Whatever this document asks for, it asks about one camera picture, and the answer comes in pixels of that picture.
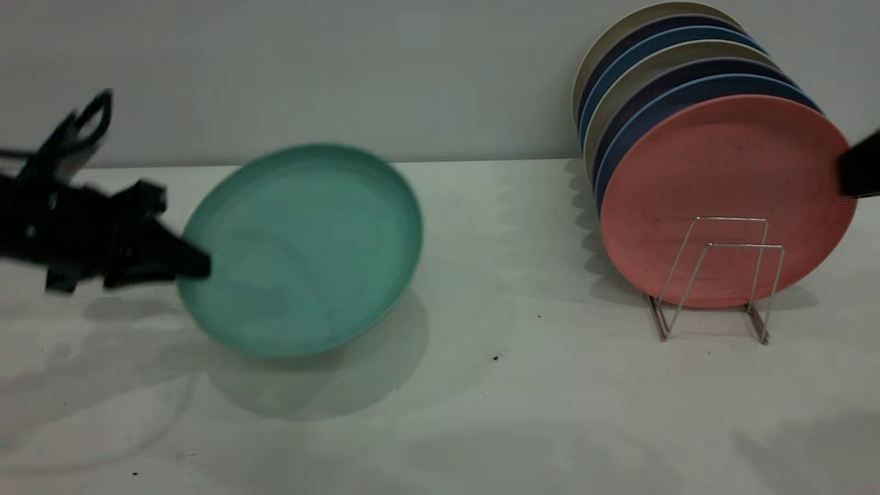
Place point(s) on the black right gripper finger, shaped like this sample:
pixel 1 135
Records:
pixel 863 168

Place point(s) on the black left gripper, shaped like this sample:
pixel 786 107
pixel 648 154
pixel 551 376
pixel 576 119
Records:
pixel 89 234

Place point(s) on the green round plate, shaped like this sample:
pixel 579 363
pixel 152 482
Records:
pixel 309 254

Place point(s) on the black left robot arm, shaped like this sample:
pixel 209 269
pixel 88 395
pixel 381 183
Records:
pixel 12 227

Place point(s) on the pink round plate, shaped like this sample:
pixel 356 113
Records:
pixel 729 172

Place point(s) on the dark purple round plate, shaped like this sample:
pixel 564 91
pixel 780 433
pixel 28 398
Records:
pixel 687 69
pixel 653 28

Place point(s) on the beige round plate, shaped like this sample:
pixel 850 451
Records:
pixel 653 66
pixel 639 16

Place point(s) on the teal blue round plate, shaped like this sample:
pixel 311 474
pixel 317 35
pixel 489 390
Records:
pixel 661 42

